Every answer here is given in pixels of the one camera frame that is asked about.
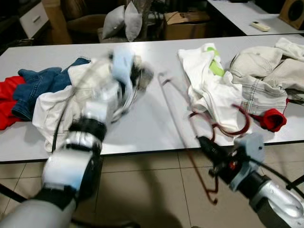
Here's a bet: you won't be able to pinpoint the white remote control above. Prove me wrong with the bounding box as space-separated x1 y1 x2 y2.
250 20 272 33

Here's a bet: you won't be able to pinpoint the beige trousers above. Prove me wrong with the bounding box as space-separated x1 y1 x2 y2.
229 37 304 117

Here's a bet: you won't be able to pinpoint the lime green cloth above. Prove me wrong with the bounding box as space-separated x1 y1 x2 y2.
206 47 225 77

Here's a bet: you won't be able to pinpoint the red cloth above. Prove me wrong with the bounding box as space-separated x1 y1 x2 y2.
0 76 27 132

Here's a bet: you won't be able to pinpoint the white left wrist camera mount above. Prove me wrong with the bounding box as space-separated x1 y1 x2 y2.
110 47 137 98

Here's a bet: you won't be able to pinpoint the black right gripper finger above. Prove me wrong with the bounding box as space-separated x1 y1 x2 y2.
197 135 220 152
196 139 217 156

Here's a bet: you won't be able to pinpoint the plain white cloth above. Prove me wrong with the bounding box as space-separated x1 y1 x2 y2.
32 88 103 153

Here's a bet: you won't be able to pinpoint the dark brown sofa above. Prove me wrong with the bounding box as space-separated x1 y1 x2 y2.
62 0 114 44

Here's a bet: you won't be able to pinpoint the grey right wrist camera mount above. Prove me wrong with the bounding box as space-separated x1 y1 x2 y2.
234 132 266 191

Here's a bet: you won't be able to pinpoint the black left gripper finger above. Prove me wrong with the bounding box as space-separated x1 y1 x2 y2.
140 66 154 90

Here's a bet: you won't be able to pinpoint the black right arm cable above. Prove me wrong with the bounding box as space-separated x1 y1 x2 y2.
245 156 304 200

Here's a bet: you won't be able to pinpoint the small white table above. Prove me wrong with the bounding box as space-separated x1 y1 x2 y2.
207 0 304 37

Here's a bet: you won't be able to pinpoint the small red garment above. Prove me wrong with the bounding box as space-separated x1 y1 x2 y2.
251 108 288 133

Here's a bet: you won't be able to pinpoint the blue jeans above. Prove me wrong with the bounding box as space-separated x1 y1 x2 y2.
11 57 92 122

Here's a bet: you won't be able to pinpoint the wooden speaker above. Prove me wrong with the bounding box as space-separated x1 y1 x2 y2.
277 0 304 30

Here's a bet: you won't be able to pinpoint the grey pillow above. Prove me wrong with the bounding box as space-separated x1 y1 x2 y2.
102 5 127 40
124 1 143 43

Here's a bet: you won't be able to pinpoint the open cardboard box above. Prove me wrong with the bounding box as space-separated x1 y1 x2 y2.
163 10 213 41

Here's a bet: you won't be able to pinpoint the crumpled white shirt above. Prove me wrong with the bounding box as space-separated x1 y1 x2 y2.
178 43 246 135

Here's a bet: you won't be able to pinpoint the white drawer unit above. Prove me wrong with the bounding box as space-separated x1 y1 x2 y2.
19 1 50 39

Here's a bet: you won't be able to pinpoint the long white table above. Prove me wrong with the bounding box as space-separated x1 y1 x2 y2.
0 34 304 164

